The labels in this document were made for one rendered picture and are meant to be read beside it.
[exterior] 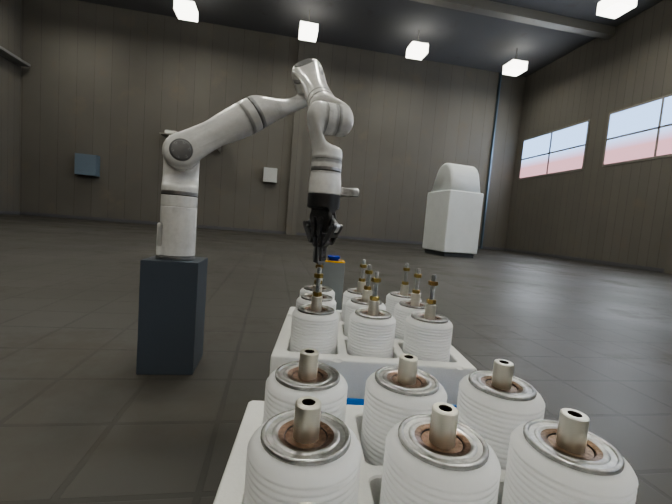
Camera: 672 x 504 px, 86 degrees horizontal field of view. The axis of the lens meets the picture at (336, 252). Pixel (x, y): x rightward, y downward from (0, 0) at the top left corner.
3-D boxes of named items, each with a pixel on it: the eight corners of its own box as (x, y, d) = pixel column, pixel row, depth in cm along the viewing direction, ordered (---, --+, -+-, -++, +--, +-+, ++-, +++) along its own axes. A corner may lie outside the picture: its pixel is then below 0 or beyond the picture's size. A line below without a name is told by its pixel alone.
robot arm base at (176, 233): (153, 259, 93) (156, 193, 92) (164, 255, 102) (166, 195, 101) (190, 261, 95) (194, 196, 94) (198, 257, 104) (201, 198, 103)
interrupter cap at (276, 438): (253, 468, 26) (253, 459, 26) (266, 413, 34) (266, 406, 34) (355, 471, 27) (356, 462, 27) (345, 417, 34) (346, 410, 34)
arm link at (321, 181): (361, 197, 85) (363, 171, 84) (322, 192, 78) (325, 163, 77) (336, 197, 92) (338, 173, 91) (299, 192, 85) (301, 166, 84)
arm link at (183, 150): (247, 93, 95) (242, 103, 104) (152, 141, 88) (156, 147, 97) (266, 125, 98) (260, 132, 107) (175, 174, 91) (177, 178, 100)
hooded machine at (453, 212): (478, 258, 656) (488, 164, 642) (441, 256, 639) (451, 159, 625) (453, 254, 736) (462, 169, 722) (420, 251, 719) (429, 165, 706)
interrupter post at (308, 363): (296, 382, 41) (298, 354, 41) (297, 373, 43) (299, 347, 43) (317, 383, 41) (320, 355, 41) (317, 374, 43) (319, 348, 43)
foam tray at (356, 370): (264, 448, 68) (270, 355, 66) (285, 365, 107) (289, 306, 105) (467, 459, 69) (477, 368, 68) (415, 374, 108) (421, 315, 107)
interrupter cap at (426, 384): (381, 397, 39) (381, 391, 39) (369, 369, 46) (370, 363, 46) (448, 400, 40) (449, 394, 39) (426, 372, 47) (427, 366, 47)
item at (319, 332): (278, 400, 72) (285, 312, 70) (296, 381, 81) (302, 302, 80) (324, 411, 69) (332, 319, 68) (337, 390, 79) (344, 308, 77)
